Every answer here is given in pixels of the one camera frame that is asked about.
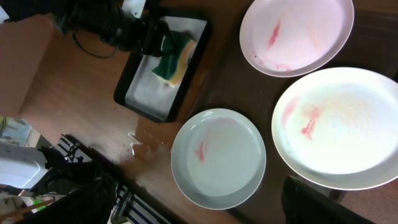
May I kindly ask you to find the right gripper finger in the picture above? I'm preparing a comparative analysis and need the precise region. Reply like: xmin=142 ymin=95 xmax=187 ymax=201
xmin=281 ymin=176 xmax=373 ymax=224

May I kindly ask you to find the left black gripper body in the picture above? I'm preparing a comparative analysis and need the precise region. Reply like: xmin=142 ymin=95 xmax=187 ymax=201
xmin=53 ymin=0 xmax=162 ymax=57

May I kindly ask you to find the green and yellow sponge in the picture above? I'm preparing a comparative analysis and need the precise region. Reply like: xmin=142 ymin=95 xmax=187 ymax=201
xmin=152 ymin=30 xmax=197 ymax=86

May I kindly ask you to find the large white stained plate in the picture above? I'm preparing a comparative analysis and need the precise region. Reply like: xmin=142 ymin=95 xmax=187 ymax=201
xmin=271 ymin=67 xmax=397 ymax=190

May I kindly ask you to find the pale blue-white plate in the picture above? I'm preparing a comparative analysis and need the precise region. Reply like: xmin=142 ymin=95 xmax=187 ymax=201
xmin=170 ymin=108 xmax=266 ymax=210

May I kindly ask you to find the small black soapy tray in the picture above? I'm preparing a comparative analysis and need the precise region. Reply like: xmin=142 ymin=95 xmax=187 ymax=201
xmin=113 ymin=9 xmax=211 ymax=123

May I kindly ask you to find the large brown serving tray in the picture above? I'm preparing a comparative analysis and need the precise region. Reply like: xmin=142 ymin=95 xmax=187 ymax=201
xmin=195 ymin=10 xmax=397 ymax=223

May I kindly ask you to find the pink stained plate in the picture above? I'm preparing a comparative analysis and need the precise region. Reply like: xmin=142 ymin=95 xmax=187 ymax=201
xmin=239 ymin=0 xmax=354 ymax=78

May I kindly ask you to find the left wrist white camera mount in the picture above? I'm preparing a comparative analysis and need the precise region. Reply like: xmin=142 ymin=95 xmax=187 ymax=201
xmin=122 ymin=0 xmax=146 ymax=19

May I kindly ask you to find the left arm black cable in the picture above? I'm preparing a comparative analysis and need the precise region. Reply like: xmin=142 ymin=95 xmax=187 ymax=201
xmin=71 ymin=30 xmax=119 ymax=60

